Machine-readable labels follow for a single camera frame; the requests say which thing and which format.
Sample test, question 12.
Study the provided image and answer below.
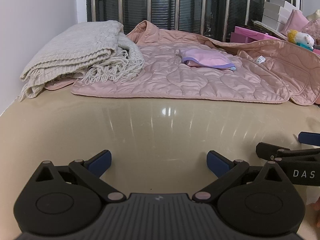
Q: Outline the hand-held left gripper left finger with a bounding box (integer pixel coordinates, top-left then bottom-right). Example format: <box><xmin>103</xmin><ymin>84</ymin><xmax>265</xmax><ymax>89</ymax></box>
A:
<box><xmin>35</xmin><ymin>150</ymin><xmax>127</xmax><ymax>203</ymax></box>

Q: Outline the pale yellow cloth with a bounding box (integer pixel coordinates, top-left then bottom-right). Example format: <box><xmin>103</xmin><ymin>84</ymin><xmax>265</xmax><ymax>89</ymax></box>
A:
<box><xmin>306</xmin><ymin>9</ymin><xmax>320</xmax><ymax>22</ymax></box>

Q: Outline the cream knitted fringed blanket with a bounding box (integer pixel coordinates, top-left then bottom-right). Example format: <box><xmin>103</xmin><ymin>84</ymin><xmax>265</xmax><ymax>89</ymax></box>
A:
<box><xmin>19</xmin><ymin>20</ymin><xmax>145</xmax><ymax>102</ymax></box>

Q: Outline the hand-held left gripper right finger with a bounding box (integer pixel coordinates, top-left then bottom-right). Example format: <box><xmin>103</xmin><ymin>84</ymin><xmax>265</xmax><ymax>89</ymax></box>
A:
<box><xmin>192</xmin><ymin>150</ymin><xmax>286</xmax><ymax>203</ymax></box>

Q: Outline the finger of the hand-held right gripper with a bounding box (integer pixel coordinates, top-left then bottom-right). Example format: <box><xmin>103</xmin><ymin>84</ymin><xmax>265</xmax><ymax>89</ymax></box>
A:
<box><xmin>256</xmin><ymin>142</ymin><xmax>320</xmax><ymax>165</ymax></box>
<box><xmin>298</xmin><ymin>131</ymin><xmax>320</xmax><ymax>146</ymax></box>

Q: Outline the barred window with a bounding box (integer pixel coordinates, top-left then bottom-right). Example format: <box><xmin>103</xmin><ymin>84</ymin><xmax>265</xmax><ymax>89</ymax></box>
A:
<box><xmin>86</xmin><ymin>0</ymin><xmax>303</xmax><ymax>42</ymax></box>

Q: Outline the bright pink box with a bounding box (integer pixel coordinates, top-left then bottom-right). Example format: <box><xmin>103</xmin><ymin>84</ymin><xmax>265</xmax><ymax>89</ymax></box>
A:
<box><xmin>230</xmin><ymin>26</ymin><xmax>285</xmax><ymax>43</ymax></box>

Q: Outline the white yellow plush toy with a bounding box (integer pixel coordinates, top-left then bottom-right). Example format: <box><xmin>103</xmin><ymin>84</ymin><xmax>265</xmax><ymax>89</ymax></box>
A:
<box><xmin>287</xmin><ymin>29</ymin><xmax>316</xmax><ymax>50</ymax></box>

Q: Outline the pink pouch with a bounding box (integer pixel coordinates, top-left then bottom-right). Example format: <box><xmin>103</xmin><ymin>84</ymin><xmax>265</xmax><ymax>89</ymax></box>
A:
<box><xmin>285</xmin><ymin>9</ymin><xmax>310</xmax><ymax>34</ymax></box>

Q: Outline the translucent pink bag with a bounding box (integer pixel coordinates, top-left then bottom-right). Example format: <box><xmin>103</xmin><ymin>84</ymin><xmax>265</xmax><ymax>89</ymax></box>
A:
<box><xmin>299</xmin><ymin>19</ymin><xmax>320</xmax><ymax>45</ymax></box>

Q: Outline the dark edged notebook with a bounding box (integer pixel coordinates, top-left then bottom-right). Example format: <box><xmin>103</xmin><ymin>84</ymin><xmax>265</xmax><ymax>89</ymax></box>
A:
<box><xmin>252</xmin><ymin>20</ymin><xmax>288</xmax><ymax>35</ymax></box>

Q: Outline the stack of white boxes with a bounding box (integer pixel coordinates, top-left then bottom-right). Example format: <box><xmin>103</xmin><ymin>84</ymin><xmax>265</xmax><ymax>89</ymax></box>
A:
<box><xmin>261</xmin><ymin>0</ymin><xmax>297</xmax><ymax>32</ymax></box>

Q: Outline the pink blue purple-trimmed garment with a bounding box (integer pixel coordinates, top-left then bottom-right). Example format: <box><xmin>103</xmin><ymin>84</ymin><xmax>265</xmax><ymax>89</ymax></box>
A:
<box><xmin>178</xmin><ymin>49</ymin><xmax>237</xmax><ymax>71</ymax></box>

